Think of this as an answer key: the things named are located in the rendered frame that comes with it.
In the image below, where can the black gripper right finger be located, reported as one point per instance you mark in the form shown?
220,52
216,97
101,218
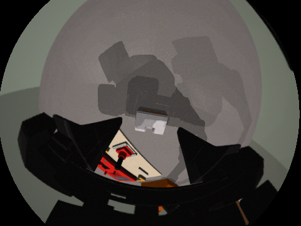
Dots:
201,156

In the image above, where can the red toy car body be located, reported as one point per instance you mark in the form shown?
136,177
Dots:
107,164

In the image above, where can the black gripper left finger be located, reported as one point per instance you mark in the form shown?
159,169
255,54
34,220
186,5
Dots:
91,140

